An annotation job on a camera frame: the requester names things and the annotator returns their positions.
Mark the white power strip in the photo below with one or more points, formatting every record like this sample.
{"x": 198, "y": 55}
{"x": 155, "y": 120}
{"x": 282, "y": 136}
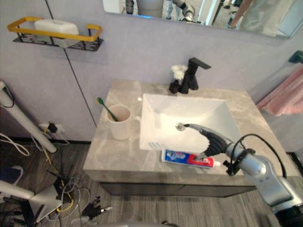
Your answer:
{"x": 60, "y": 128}

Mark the wall mirror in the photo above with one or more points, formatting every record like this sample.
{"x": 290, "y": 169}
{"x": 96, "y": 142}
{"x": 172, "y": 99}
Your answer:
{"x": 213, "y": 14}

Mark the yellow and black wall shelf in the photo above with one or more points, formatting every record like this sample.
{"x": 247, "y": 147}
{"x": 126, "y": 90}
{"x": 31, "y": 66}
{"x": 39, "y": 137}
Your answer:
{"x": 90, "y": 46}

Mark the black box device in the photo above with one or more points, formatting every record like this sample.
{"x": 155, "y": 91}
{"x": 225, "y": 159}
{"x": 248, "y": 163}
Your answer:
{"x": 59, "y": 186}

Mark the black vase with white flowers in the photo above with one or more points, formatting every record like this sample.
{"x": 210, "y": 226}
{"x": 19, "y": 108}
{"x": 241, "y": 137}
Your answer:
{"x": 177, "y": 73}

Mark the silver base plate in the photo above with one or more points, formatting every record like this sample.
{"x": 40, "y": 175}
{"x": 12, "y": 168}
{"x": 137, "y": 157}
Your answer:
{"x": 45, "y": 201}

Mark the blue red toothpaste tube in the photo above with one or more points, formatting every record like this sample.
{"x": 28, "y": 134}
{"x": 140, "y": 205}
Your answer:
{"x": 176, "y": 156}

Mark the grey marble vanity cabinet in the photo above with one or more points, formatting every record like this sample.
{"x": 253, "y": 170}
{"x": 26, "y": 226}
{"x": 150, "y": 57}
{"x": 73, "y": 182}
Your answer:
{"x": 118, "y": 156}

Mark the black power plug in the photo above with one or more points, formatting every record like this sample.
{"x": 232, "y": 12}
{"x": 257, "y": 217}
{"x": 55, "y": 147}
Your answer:
{"x": 52, "y": 127}

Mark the white frame bar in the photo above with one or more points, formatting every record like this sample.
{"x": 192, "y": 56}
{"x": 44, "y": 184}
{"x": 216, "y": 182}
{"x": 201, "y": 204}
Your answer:
{"x": 14, "y": 189}

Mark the green toothbrush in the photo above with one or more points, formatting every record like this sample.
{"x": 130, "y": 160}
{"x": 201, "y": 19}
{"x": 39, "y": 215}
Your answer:
{"x": 107, "y": 109}

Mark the black faucet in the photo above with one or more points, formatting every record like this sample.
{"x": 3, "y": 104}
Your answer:
{"x": 190, "y": 78}

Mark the pink towel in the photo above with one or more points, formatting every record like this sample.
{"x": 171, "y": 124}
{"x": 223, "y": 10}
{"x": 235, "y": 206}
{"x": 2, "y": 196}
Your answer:
{"x": 286, "y": 97}

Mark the white soap box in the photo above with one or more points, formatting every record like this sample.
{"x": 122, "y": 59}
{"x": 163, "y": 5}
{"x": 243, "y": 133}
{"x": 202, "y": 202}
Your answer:
{"x": 56, "y": 28}

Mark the white slanted stand leg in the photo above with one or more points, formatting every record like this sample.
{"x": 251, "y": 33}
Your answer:
{"x": 26, "y": 121}

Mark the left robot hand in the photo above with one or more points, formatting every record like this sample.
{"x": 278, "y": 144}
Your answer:
{"x": 93, "y": 209}

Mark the white rectangular sink basin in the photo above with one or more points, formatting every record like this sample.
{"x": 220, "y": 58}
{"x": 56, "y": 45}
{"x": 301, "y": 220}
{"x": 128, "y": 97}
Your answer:
{"x": 165, "y": 111}

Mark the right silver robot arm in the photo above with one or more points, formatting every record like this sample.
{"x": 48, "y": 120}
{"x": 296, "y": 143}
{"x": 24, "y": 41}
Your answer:
{"x": 258, "y": 169}

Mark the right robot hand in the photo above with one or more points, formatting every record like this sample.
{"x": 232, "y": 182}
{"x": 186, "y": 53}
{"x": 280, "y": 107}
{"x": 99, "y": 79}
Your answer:
{"x": 219, "y": 143}

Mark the chrome sink drain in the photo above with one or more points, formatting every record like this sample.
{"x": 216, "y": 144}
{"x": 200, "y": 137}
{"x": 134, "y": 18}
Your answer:
{"x": 180, "y": 126}

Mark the cream ceramic mug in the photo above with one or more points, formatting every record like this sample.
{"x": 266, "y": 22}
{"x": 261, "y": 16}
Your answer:
{"x": 120, "y": 131}

